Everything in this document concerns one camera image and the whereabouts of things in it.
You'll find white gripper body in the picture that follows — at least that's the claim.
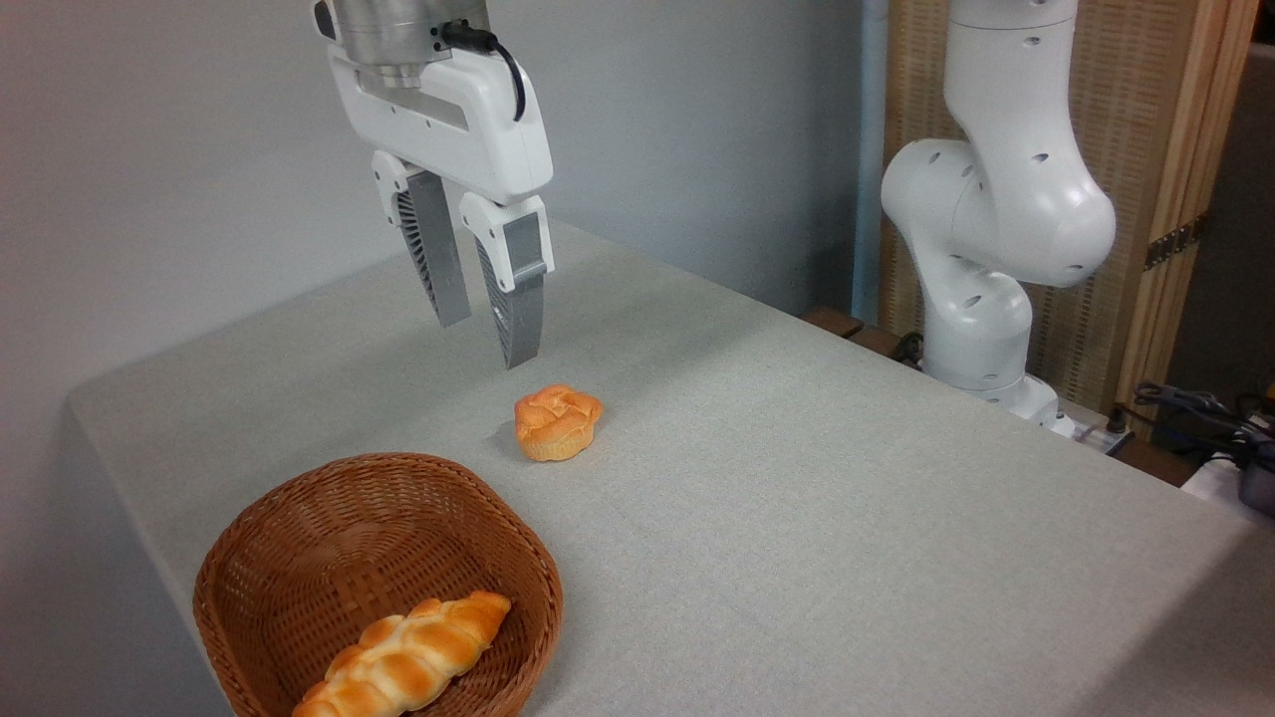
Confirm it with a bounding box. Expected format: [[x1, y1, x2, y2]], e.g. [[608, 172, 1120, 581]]
[[326, 44, 556, 208]]

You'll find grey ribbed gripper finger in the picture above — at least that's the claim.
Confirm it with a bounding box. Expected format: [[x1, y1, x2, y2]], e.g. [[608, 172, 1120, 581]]
[[458, 192, 556, 371], [371, 148, 473, 331]]

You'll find round orange bread bun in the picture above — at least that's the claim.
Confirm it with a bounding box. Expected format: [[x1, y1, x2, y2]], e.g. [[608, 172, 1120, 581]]
[[513, 383, 606, 464]]

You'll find braided bread loaf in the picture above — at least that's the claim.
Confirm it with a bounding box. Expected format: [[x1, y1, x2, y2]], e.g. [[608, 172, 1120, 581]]
[[290, 590, 514, 717]]

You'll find brown wicker basket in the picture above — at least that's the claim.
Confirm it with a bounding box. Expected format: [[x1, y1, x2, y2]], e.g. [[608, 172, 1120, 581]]
[[192, 452, 565, 717]]

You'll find grey tablecloth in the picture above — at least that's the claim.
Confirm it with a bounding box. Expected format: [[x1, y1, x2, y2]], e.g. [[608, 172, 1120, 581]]
[[65, 217, 1275, 717]]

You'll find bamboo folding screen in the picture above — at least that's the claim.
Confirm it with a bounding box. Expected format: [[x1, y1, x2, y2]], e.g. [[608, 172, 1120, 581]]
[[881, 0, 1262, 424]]

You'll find metal screen hinge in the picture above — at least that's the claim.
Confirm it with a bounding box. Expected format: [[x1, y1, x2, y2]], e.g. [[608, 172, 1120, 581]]
[[1143, 216, 1207, 273]]

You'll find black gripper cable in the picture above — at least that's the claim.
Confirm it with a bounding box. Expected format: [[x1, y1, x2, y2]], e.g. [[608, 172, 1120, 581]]
[[440, 19, 528, 123]]

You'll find black cable bundle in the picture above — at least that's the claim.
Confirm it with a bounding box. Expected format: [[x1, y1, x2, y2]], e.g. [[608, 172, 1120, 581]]
[[1133, 381, 1275, 471]]

